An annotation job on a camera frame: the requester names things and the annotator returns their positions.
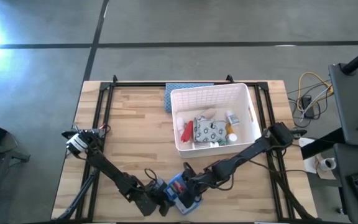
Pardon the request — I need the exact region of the white cup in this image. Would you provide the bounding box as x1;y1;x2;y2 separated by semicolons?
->
320;157;337;171

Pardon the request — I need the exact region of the blue first aid kit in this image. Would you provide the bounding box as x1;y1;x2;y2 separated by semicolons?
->
163;173;203;216

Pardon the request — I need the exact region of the orange pill bottle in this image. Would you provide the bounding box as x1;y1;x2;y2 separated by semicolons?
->
225;123;239;144

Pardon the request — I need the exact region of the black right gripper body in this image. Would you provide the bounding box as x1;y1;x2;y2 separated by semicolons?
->
185;166;220;192

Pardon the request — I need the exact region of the black metal table frame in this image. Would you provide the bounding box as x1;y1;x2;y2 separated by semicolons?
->
51;74;318;223

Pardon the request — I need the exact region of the grey cable bundle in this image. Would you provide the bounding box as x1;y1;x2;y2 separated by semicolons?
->
287;80;334;122

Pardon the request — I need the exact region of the grey patterned pouch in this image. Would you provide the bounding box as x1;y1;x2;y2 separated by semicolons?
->
193;115;229;144

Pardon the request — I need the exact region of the black power adapter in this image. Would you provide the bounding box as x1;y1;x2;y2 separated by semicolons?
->
301;95;315;118

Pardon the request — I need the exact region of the yellow cable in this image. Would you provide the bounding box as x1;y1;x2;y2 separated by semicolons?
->
297;72;334;111

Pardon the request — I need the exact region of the white perforated plastic basket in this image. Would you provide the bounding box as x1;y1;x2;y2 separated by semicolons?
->
170;82;262;159

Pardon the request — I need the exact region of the white paper sheet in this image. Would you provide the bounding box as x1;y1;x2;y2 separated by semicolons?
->
303;154;337;180

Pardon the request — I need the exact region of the small white labelled bottle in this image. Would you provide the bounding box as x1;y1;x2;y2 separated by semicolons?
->
193;141;220;150

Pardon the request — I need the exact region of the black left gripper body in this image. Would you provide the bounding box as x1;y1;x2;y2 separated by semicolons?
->
145;177;170;206

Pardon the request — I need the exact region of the white plastic bottle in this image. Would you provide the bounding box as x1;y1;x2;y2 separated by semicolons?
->
225;110;241;127

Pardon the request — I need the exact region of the blue patterned cloth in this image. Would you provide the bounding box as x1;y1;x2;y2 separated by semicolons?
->
164;83;214;113

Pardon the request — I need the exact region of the black desk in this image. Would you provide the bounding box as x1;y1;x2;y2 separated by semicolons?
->
300;63;358;224

